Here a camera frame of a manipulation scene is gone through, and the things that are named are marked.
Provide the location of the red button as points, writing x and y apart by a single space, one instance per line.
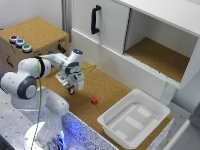
13 38

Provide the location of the green button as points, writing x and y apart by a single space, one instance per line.
26 47

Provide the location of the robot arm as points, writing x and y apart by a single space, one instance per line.
26 86

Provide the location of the white sliding door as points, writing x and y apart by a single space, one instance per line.
111 23

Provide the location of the white plastic box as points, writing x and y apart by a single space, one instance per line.
135 120

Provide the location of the white cabinet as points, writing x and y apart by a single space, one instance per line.
156 20

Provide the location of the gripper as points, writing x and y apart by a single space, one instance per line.
75 80

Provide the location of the pink block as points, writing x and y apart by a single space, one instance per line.
94 100

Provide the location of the blue button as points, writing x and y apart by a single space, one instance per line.
20 42

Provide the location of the wooden drawer box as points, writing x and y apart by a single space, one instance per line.
36 33

